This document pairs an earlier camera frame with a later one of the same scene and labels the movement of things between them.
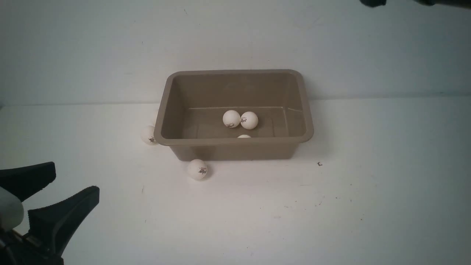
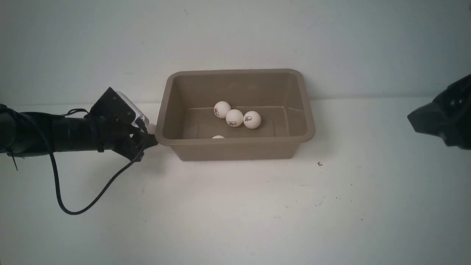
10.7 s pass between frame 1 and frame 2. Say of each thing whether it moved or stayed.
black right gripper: moved
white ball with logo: moved
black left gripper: moved
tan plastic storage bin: stayed
